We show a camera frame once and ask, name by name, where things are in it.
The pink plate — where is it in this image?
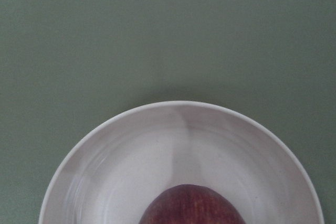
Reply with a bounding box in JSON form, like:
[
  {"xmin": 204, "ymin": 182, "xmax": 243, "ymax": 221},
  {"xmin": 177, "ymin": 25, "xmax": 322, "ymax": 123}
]
[{"xmin": 38, "ymin": 101, "xmax": 324, "ymax": 223}]

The red apple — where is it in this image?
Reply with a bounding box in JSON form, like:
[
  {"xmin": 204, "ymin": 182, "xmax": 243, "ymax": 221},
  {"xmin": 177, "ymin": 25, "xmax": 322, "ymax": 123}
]
[{"xmin": 139, "ymin": 184, "xmax": 245, "ymax": 223}]

